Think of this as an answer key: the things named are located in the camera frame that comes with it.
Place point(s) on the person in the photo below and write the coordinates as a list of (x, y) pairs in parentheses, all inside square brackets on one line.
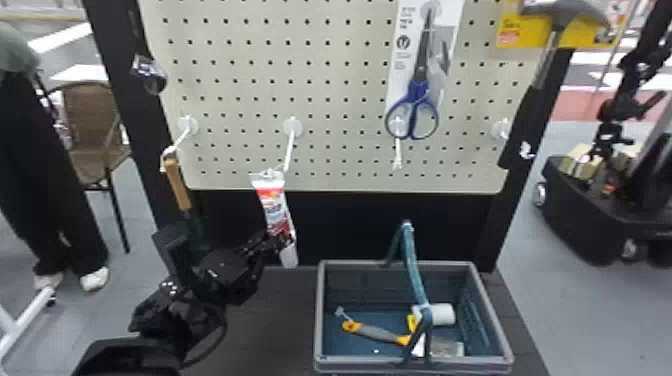
[(42, 173)]

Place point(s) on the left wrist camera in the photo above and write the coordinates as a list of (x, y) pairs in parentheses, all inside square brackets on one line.
[(176, 252)]

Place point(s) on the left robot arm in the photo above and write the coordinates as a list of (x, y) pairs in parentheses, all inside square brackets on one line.
[(157, 325)]

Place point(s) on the blue scissors on card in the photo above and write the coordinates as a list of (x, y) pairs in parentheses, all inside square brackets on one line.
[(414, 100)]

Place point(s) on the blue basket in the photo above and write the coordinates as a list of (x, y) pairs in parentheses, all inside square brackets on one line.
[(485, 336)]

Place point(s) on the brown chair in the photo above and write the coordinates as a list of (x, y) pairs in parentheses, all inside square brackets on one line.
[(92, 126)]

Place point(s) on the white pegboard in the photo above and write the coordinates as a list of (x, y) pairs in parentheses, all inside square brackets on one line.
[(325, 94)]

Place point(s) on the white tube with red print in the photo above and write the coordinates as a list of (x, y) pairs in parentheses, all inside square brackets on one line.
[(274, 204)]

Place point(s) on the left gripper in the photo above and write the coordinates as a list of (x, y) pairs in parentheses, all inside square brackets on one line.
[(228, 273)]

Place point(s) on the hammer on yellow card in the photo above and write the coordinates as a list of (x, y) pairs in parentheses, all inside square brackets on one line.
[(530, 29)]

